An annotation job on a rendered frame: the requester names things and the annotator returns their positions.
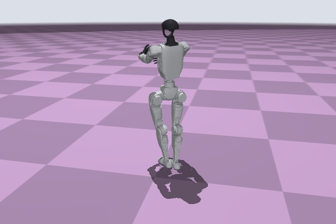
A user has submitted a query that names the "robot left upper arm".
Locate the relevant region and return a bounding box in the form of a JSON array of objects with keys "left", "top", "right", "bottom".
[{"left": 145, "top": 45, "right": 162, "bottom": 63}]

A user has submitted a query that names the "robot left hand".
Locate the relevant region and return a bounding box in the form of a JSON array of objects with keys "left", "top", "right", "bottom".
[{"left": 139, "top": 44, "right": 150, "bottom": 55}]

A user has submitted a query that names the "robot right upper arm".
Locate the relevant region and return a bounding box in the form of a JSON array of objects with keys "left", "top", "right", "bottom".
[{"left": 182, "top": 41, "right": 190, "bottom": 56}]

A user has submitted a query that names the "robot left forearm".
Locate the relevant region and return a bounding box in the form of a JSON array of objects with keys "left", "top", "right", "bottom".
[{"left": 138, "top": 54, "right": 145, "bottom": 62}]

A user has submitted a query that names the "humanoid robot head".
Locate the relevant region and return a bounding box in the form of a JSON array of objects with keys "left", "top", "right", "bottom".
[{"left": 162, "top": 19, "right": 179, "bottom": 47}]

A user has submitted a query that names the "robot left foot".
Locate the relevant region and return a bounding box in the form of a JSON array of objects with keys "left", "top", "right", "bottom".
[{"left": 158, "top": 157, "right": 172, "bottom": 168}]

